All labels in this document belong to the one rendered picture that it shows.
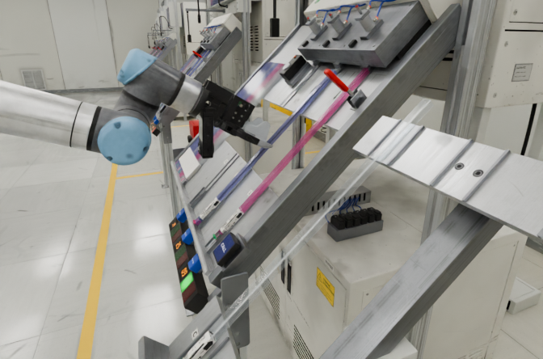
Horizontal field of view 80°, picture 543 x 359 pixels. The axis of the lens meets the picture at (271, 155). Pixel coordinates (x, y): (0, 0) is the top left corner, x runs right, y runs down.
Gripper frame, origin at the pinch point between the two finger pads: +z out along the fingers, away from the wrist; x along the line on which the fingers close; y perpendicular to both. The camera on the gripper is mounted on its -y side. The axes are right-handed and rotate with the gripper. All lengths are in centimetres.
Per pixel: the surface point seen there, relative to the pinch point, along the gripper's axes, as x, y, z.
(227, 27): 126, 41, 4
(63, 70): 860, -131, -146
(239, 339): -25.4, -32.9, 2.4
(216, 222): -5.6, -20.3, -4.1
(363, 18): -12.3, 33.0, -0.7
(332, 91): -5.0, 19.0, 6.0
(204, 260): -16.1, -24.4, -7.4
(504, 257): -21, 4, 78
